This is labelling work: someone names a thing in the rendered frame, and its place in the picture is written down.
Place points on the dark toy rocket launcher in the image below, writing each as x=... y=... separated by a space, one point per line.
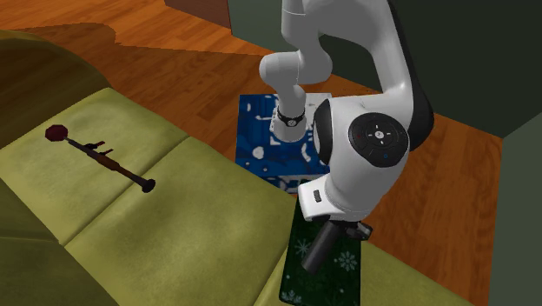
x=111 y=162

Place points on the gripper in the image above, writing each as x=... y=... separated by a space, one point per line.
x=321 y=248

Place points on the olive green sofa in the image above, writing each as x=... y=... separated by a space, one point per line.
x=190 y=220

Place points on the blue patterned robot stand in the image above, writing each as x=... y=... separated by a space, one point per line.
x=254 y=127

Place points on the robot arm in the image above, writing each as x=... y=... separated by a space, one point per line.
x=364 y=106

